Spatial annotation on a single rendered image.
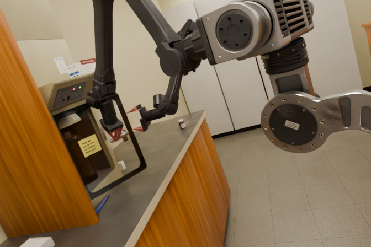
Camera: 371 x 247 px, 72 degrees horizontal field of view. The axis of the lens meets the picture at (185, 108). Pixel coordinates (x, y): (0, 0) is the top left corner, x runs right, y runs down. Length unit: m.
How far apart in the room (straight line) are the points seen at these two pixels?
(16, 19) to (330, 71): 3.68
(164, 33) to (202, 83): 3.32
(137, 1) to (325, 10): 3.42
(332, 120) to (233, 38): 0.38
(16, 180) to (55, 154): 0.25
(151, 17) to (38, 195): 0.84
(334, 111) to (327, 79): 3.30
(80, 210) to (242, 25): 0.90
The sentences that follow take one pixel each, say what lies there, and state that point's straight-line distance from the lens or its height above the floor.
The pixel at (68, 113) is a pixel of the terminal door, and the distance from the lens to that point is 1.17.
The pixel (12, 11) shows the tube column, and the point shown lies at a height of 1.83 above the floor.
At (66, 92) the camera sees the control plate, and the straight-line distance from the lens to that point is 1.18.
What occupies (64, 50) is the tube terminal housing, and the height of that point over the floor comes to 1.65.
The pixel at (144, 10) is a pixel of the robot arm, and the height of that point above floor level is 1.59.
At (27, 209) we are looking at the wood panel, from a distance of 1.33.
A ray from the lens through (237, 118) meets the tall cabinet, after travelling 4.12.
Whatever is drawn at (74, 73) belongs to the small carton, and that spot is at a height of 1.53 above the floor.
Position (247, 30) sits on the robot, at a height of 1.44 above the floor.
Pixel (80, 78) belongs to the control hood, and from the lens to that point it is 1.21.
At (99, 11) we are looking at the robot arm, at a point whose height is 1.67.
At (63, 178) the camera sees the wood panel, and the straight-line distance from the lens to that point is 1.11.
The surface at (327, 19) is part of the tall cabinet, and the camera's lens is 4.04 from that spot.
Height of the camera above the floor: 1.43
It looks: 11 degrees down
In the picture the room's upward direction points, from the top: 20 degrees counter-clockwise
